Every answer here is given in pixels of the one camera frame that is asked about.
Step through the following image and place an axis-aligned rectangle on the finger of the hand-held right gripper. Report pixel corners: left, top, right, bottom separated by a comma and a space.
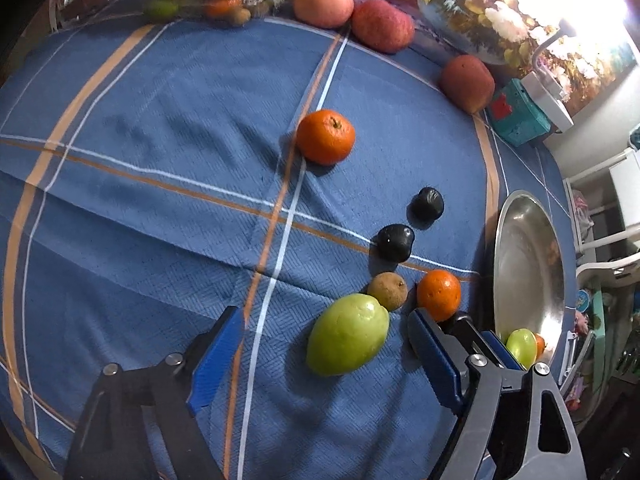
451, 314, 524, 376

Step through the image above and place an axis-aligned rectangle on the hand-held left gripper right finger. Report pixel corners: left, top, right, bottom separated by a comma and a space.
407, 308, 588, 480

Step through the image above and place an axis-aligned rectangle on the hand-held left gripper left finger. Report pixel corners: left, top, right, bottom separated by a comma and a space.
62, 305, 246, 480

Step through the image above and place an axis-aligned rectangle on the small green guava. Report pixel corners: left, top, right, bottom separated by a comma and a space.
506, 328, 539, 370

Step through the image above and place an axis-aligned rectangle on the brown kiwi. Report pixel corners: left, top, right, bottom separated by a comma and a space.
367, 271, 408, 312

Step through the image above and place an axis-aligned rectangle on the large green guava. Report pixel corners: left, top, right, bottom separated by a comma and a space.
306, 293, 390, 377

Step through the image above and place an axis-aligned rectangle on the steel bowl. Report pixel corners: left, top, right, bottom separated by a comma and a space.
492, 190, 566, 376

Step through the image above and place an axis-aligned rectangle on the black plum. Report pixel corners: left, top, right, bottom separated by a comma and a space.
376, 223, 416, 263
410, 186, 445, 222

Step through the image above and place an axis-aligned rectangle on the large orange mandarin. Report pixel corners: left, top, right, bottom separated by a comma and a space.
295, 109, 357, 166

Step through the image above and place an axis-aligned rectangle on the white shelf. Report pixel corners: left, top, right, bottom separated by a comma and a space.
564, 149, 640, 281

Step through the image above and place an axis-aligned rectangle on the teal box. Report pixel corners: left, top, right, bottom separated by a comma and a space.
489, 79, 552, 147

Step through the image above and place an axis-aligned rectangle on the white box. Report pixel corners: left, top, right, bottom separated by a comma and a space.
521, 22, 576, 132

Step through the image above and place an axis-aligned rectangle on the brownish red apple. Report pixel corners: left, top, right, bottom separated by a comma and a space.
439, 55, 496, 115

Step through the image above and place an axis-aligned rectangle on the dark red apple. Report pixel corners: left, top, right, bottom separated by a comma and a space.
351, 0, 416, 55

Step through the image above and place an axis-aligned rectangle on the flower painting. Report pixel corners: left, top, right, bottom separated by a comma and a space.
340, 0, 640, 117

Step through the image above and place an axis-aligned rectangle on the orange fruit in container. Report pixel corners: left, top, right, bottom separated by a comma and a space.
205, 0, 243, 18

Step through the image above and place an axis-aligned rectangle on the green lime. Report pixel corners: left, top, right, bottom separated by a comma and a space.
144, 0, 179, 22

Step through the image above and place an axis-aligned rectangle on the pale red apple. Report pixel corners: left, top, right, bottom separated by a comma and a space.
292, 0, 355, 29

